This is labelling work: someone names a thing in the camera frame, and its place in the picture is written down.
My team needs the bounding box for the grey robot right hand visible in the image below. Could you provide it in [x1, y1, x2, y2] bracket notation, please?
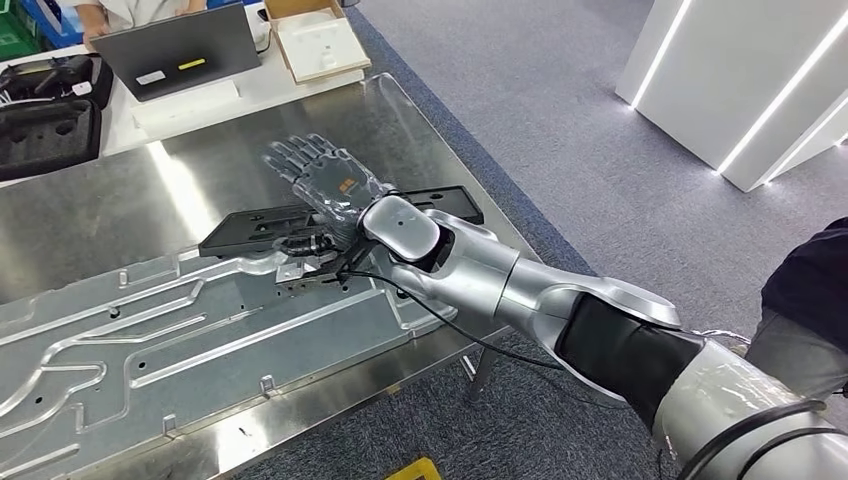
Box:
[261, 134, 399, 261]

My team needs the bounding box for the stainless steel workbench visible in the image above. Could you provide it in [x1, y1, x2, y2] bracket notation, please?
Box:
[0, 72, 541, 480]

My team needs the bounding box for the open cardboard box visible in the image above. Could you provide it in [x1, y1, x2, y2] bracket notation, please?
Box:
[263, 0, 372, 86]

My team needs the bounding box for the large machined aluminium plate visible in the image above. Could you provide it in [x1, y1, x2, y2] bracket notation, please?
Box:
[0, 248, 458, 480]

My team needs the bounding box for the grey laptop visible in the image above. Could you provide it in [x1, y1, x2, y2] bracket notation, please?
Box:
[90, 19, 263, 104]

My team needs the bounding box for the person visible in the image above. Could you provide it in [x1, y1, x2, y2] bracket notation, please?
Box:
[66, 0, 210, 53]
[745, 217, 848, 405]

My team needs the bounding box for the open black foam case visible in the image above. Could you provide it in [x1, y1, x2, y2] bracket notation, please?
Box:
[0, 54, 115, 183]

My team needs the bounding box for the blue plastic bin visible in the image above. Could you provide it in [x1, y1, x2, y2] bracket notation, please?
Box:
[19, 0, 84, 49]

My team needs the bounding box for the green plastic bin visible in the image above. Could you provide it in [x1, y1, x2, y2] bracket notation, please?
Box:
[0, 13, 41, 62]

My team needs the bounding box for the white block with light strips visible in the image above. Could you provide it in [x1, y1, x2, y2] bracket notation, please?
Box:
[616, 0, 848, 193]

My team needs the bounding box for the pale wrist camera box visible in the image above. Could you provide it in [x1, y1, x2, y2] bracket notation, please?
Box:
[274, 241, 376, 291]

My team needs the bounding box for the thin black cable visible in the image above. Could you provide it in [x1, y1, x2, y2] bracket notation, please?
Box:
[337, 269, 564, 372]

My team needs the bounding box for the thick black cable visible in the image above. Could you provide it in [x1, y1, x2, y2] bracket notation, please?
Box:
[678, 399, 848, 480]

